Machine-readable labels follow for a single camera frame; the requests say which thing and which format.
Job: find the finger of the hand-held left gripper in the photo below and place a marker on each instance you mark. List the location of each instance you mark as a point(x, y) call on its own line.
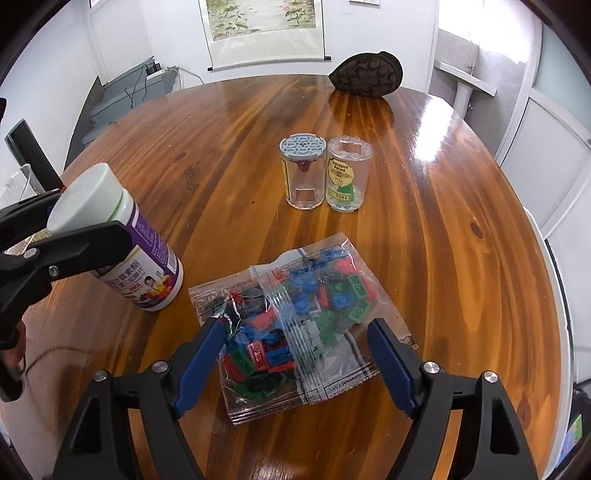
point(78, 251)
point(23, 217)

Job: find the white supplement bottle purple label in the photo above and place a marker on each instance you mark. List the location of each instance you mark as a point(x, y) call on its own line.
point(152, 272)

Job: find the black flat panel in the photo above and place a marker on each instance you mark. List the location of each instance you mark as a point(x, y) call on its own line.
point(32, 152)

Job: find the dark patterned pouch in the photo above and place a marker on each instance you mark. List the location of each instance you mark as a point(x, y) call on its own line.
point(367, 74)

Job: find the white plastic storage container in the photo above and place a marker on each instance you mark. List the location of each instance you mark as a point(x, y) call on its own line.
point(561, 300)

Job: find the hanging scroll painting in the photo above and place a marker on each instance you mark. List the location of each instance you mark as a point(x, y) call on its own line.
point(263, 32)

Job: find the white pedestal sink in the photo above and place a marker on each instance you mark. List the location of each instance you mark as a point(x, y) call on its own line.
point(464, 85)

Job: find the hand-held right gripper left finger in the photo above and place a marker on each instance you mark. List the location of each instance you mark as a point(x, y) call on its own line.
point(198, 364)

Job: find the clear cylinder grey studded lid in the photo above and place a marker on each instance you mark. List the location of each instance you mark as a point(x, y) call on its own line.
point(302, 180)

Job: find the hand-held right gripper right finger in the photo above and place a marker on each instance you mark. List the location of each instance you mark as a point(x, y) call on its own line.
point(392, 364)

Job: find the white wall socket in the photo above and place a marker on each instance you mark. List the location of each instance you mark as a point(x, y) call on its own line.
point(364, 2)

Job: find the frosted glass door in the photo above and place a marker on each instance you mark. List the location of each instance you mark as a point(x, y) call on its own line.
point(549, 138)

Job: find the grey cabinet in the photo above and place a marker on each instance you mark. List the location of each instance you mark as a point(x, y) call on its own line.
point(120, 110)

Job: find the bag of colourful toy bricks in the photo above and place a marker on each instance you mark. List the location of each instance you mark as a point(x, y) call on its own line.
point(314, 300)

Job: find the clear cylinder yellow label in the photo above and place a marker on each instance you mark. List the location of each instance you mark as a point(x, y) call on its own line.
point(346, 180)

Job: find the white power strip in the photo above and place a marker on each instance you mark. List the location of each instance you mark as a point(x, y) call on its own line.
point(156, 70)

